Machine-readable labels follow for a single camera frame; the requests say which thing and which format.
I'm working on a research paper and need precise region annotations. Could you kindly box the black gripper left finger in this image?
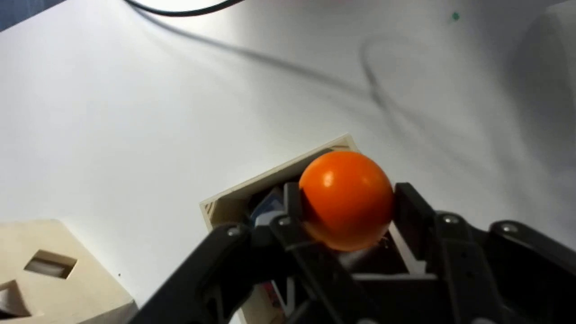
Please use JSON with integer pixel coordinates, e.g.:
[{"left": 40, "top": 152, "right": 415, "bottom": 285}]
[{"left": 129, "top": 180, "right": 386, "bottom": 324}]

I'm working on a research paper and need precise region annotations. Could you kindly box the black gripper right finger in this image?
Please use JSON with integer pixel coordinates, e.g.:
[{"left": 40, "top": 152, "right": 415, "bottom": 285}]
[{"left": 393, "top": 182, "right": 576, "bottom": 324}]

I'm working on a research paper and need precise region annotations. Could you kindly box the orange ball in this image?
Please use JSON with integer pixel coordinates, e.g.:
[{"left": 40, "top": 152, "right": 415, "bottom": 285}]
[{"left": 298, "top": 150, "right": 397, "bottom": 252}]

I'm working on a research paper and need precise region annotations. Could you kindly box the wooden shape sorter cube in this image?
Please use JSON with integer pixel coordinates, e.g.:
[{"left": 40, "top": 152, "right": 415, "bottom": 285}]
[{"left": 0, "top": 218, "right": 139, "bottom": 324}]

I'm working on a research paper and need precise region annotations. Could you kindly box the black camera cable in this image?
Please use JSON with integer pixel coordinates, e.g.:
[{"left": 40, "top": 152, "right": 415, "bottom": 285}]
[{"left": 123, "top": 0, "right": 246, "bottom": 18}]

